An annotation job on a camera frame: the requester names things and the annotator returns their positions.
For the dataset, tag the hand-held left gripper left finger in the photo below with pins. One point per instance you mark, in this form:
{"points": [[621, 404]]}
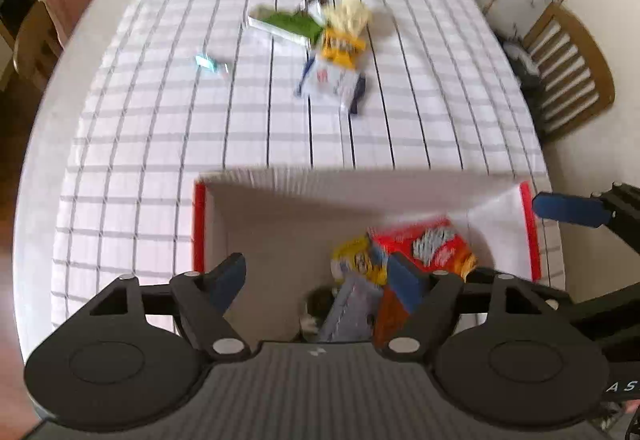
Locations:
{"points": [[229, 277]]}

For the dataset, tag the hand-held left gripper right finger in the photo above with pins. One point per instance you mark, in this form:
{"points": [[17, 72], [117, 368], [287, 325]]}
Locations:
{"points": [[406, 282]]}

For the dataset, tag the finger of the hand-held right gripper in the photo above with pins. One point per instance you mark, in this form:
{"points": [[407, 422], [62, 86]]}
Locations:
{"points": [[570, 210], [610, 309]]}

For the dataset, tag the brown snack packet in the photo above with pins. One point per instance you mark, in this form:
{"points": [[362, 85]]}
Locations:
{"points": [[390, 315]]}

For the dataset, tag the red chip bag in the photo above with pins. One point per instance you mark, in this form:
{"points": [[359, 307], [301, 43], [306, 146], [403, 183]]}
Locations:
{"points": [[425, 245]]}

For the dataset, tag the yellow snack stick packet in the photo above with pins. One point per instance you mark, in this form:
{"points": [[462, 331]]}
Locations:
{"points": [[360, 262]]}

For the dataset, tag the light blue snack packet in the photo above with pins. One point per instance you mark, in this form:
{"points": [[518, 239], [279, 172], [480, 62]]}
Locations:
{"points": [[350, 310]]}

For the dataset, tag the white cardboard box red edge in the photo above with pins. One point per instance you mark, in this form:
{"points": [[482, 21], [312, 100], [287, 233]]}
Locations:
{"points": [[280, 230]]}

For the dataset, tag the wooden slatted chair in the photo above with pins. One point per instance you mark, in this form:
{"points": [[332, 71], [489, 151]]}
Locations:
{"points": [[575, 69]]}

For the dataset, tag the white black checked tablecloth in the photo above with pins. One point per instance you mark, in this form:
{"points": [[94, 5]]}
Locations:
{"points": [[175, 144]]}

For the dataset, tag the small teal candy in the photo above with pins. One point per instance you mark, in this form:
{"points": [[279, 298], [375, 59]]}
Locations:
{"points": [[210, 63]]}

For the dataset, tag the white blue snack packet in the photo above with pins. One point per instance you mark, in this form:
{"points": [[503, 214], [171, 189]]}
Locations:
{"points": [[330, 79]]}

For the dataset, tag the yellow black snack packet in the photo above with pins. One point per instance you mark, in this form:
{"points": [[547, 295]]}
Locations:
{"points": [[342, 49]]}

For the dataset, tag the green snack packet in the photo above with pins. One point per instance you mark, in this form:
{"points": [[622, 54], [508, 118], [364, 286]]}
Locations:
{"points": [[290, 22]]}

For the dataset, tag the pale cream snack packet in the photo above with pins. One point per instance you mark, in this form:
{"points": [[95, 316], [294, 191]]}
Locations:
{"points": [[350, 14]]}

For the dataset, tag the small dark snack packet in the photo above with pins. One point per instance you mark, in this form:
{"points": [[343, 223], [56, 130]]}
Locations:
{"points": [[316, 2]]}

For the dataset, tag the wooden chair with pink cloth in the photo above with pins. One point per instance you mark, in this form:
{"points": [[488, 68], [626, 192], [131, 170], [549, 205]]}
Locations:
{"points": [[60, 4]]}

